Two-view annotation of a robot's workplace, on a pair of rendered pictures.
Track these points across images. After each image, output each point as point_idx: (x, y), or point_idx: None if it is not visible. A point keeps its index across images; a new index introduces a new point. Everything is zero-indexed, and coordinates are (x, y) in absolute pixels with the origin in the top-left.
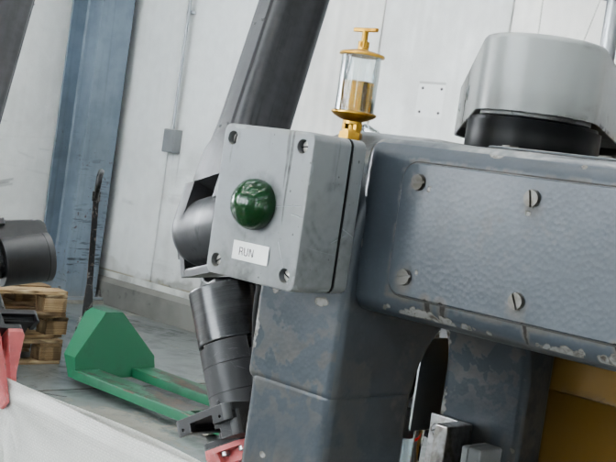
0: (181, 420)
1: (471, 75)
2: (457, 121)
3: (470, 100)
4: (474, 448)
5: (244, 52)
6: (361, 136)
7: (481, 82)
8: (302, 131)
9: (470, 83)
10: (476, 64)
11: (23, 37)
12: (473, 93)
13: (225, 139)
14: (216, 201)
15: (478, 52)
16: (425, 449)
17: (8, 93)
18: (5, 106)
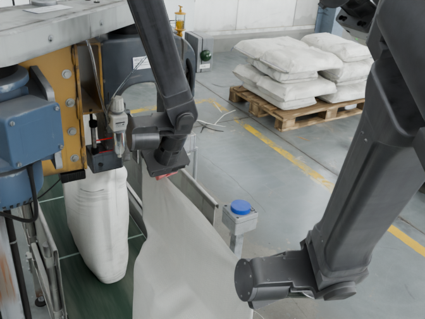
0: (189, 159)
1: (105, 14)
2: (47, 47)
3: (120, 22)
4: (128, 109)
5: (174, 37)
6: (176, 34)
7: None
8: (201, 31)
9: (107, 18)
10: (120, 9)
11: (344, 159)
12: (128, 18)
13: (213, 40)
14: (212, 55)
15: (124, 4)
16: None
17: (330, 206)
18: (327, 213)
